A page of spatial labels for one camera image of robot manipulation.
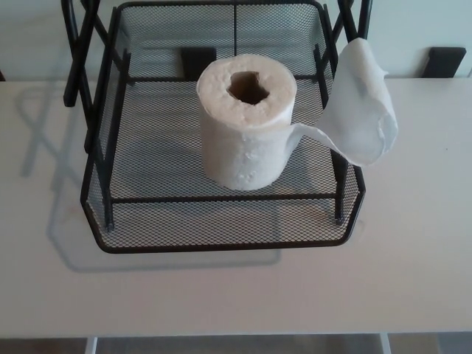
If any black mesh file tray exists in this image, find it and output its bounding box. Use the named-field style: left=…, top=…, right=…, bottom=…
left=60, top=0, right=374, bottom=255

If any white toilet paper roll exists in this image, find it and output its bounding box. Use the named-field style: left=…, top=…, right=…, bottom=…
left=196, top=38, right=400, bottom=191

